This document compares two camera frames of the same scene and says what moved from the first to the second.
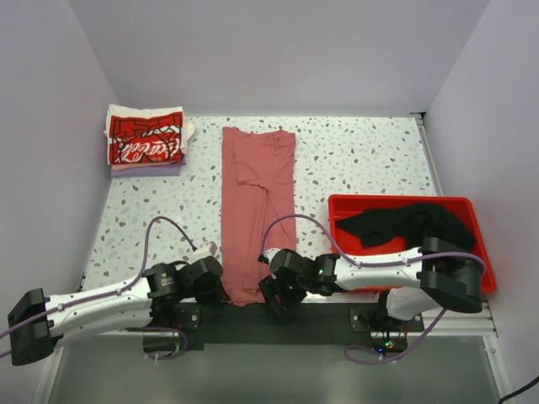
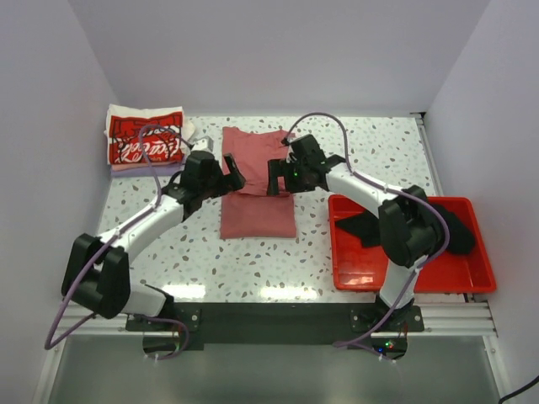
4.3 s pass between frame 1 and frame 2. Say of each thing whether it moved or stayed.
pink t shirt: moved
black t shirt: stayed
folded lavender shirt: stayed
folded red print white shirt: stayed
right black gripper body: moved
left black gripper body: moved
